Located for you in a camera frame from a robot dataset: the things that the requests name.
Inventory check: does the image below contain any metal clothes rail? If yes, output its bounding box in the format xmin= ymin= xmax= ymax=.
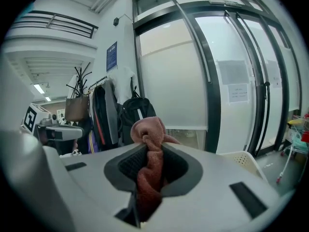
xmin=87 ymin=75 xmax=108 ymax=89

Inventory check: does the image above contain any brown tote bag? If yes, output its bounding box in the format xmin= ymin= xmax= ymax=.
xmin=64 ymin=95 xmax=90 ymax=123

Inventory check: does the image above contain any large grey paper on glass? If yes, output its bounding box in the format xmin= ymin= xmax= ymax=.
xmin=218 ymin=59 xmax=251 ymax=86

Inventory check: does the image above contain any small grey paper on glass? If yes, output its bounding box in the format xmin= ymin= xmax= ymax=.
xmin=266 ymin=59 xmax=279 ymax=78

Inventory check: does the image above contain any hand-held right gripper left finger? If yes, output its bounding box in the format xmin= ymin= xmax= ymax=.
xmin=42 ymin=143 xmax=148 ymax=232

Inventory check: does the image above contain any black coat rack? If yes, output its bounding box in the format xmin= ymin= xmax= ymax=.
xmin=66 ymin=61 xmax=94 ymax=97

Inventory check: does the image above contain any blue wall notice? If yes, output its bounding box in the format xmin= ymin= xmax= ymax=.
xmin=106 ymin=41 xmax=118 ymax=73

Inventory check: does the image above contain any white perforated plastic basket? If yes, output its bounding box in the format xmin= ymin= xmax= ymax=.
xmin=219 ymin=150 xmax=269 ymax=185

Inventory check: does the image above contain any grey hanging coat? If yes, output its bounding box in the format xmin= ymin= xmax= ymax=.
xmin=103 ymin=80 xmax=119 ymax=145

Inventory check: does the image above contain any pink towel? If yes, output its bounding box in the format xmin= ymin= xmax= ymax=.
xmin=130 ymin=116 xmax=181 ymax=223

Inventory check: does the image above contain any black jacket with red stripe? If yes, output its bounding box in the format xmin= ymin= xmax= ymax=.
xmin=92 ymin=85 xmax=113 ymax=151

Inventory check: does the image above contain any purple garment with yellow stripe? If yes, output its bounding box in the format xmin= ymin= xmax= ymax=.
xmin=87 ymin=129 xmax=100 ymax=154

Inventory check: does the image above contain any black backpack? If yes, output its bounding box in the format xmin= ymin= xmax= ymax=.
xmin=117 ymin=77 xmax=157 ymax=146

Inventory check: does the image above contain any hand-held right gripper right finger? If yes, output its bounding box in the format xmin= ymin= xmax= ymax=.
xmin=144 ymin=142 xmax=281 ymax=232

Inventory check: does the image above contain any white hanging garment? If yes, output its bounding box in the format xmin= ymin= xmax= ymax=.
xmin=108 ymin=66 xmax=138 ymax=105

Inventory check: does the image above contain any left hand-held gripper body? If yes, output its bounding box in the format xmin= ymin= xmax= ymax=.
xmin=19 ymin=102 xmax=85 ymax=152

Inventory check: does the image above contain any long ceiling light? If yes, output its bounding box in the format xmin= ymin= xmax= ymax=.
xmin=33 ymin=83 xmax=46 ymax=95

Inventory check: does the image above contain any black-framed frosted glass door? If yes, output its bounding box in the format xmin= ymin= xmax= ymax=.
xmin=132 ymin=0 xmax=303 ymax=157

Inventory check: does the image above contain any white printed paper on glass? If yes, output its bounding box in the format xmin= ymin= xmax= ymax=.
xmin=227 ymin=83 xmax=250 ymax=104

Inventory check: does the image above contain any black balcony railing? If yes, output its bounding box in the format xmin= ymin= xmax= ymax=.
xmin=14 ymin=10 xmax=99 ymax=40

